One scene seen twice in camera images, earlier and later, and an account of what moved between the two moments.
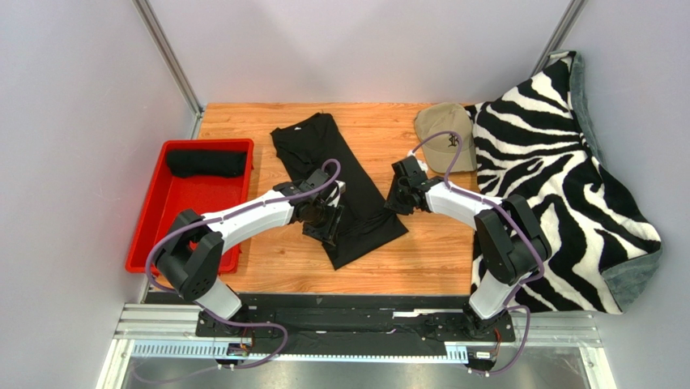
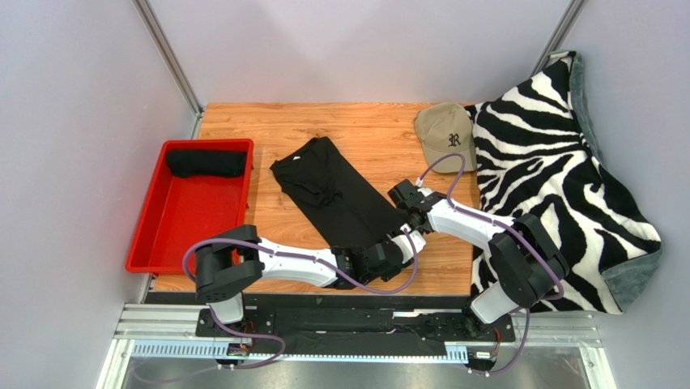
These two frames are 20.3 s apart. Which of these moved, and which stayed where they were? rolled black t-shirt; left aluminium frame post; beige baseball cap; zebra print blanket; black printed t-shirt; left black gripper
Moved: black printed t-shirt; left black gripper
Stayed: left aluminium frame post; rolled black t-shirt; beige baseball cap; zebra print blanket
